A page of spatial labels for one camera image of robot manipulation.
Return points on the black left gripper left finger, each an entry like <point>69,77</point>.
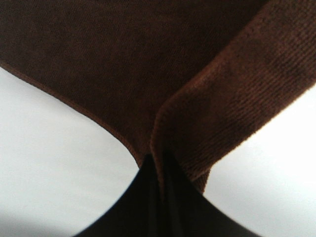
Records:
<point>135,214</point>

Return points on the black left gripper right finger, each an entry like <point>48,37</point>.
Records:
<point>188,212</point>

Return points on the brown towel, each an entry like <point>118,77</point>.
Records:
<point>194,77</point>

